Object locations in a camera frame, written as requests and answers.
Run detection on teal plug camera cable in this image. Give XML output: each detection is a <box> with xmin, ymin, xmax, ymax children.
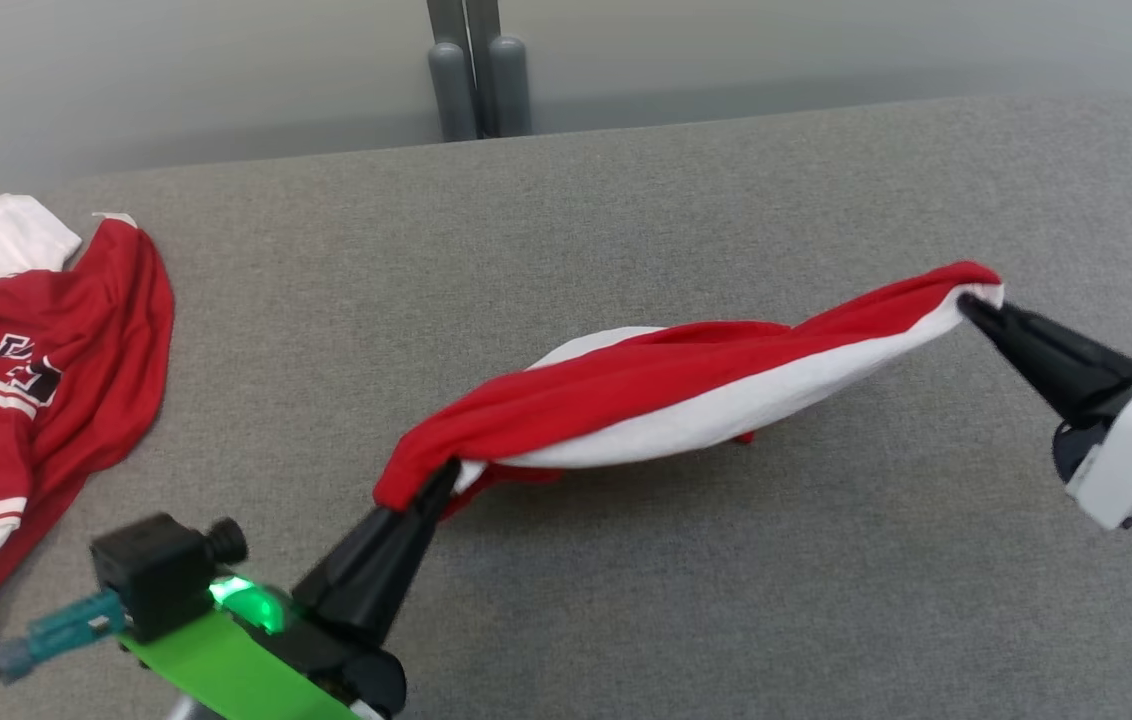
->
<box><xmin>0</xmin><ymin>589</ymin><xmax>127</xmax><ymax>720</ymax></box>

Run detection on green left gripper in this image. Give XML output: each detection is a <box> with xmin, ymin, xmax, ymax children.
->
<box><xmin>114</xmin><ymin>460</ymin><xmax>463</xmax><ymax>720</ymax></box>

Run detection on red shorts with white stripe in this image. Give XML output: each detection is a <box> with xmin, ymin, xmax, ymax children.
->
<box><xmin>372</xmin><ymin>261</ymin><xmax>1006</xmax><ymax>521</ymax></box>

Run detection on red and white jersey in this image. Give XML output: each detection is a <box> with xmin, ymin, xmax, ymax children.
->
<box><xmin>0</xmin><ymin>193</ymin><xmax>176</xmax><ymax>691</ymax></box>

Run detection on grey partition post with foot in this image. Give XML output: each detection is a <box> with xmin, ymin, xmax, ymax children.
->
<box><xmin>464</xmin><ymin>0</ymin><xmax>533</xmax><ymax>138</ymax></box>
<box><xmin>426</xmin><ymin>0</ymin><xmax>479</xmax><ymax>143</ymax></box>

